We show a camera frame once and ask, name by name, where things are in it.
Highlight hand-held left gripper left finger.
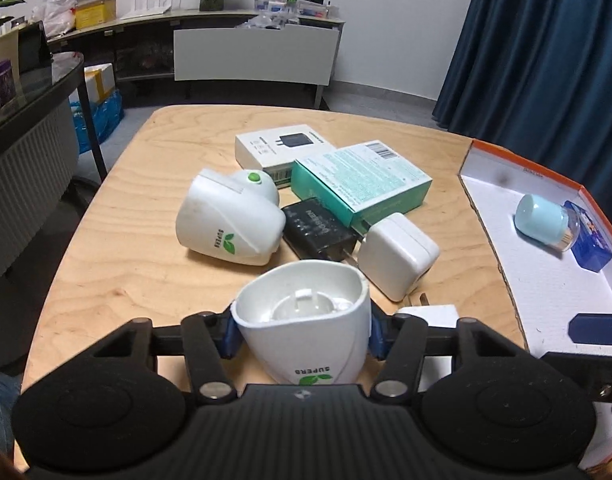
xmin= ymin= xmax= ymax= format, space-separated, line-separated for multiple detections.
xmin=88 ymin=305 xmax=244 ymax=408

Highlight light blue plug device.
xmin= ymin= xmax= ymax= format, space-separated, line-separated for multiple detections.
xmin=515 ymin=193 xmax=582 ymax=251

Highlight orange-rimmed white box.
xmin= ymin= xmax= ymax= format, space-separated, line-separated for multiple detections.
xmin=457 ymin=139 xmax=612 ymax=471

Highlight blue plastic bag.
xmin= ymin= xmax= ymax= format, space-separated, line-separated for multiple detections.
xmin=68 ymin=90 xmax=125 ymax=154

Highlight teal cardboard box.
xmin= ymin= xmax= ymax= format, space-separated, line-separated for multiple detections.
xmin=290 ymin=141 xmax=433 ymax=233

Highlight white router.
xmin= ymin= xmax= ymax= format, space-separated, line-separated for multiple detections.
xmin=120 ymin=0 xmax=183 ymax=21

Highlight black charger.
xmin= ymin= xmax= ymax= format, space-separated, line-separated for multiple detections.
xmin=280 ymin=198 xmax=362 ymax=263

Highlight white square charger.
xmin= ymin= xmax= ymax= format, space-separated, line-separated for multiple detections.
xmin=357 ymin=212 xmax=441 ymax=303

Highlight white charger box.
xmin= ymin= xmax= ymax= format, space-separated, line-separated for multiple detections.
xmin=235 ymin=124 xmax=337 ymax=189

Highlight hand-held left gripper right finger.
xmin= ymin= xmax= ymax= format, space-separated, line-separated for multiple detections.
xmin=368 ymin=302 xmax=529 ymax=407

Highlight white Supers cup device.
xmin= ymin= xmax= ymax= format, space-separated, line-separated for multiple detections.
xmin=230 ymin=259 xmax=373 ymax=386

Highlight long TV cabinet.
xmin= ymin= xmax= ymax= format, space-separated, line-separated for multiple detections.
xmin=46 ymin=9 xmax=347 ymax=111

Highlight small white plug adapter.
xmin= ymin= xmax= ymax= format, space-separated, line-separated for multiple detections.
xmin=393 ymin=292 xmax=461 ymax=394

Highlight dark blue curtain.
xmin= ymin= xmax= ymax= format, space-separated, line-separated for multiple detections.
xmin=432 ymin=0 xmax=612 ymax=246

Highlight black upright box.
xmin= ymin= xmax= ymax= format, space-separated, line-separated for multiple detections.
xmin=17 ymin=21 xmax=53 ymax=74

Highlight clutter of clear bags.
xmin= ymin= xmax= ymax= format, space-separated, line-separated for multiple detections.
xmin=236 ymin=14 xmax=302 ymax=31

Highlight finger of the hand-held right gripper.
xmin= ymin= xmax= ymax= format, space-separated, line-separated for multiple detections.
xmin=541 ymin=351 xmax=612 ymax=405
xmin=567 ymin=312 xmax=612 ymax=347

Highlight yellow and white carton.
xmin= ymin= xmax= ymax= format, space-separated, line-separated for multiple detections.
xmin=70 ymin=63 xmax=116 ymax=104

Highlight crumpled blue plastic sheet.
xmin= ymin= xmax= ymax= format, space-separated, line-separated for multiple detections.
xmin=0 ymin=365 xmax=23 ymax=457

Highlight white Supers plug device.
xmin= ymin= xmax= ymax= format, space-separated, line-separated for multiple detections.
xmin=175 ymin=168 xmax=287 ymax=267

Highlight pile of small packets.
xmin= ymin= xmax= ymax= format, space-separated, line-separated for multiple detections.
xmin=256 ymin=0 xmax=342 ymax=23

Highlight yellow box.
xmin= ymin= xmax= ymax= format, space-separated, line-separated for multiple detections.
xmin=75 ymin=0 xmax=118 ymax=29

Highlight small blue box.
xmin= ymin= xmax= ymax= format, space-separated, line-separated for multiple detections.
xmin=563 ymin=201 xmax=612 ymax=273

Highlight black glass side table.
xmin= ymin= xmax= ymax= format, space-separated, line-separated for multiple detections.
xmin=0 ymin=51 xmax=109 ymax=306

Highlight white plastic bag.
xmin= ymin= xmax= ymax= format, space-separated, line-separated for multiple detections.
xmin=33 ymin=0 xmax=78 ymax=36

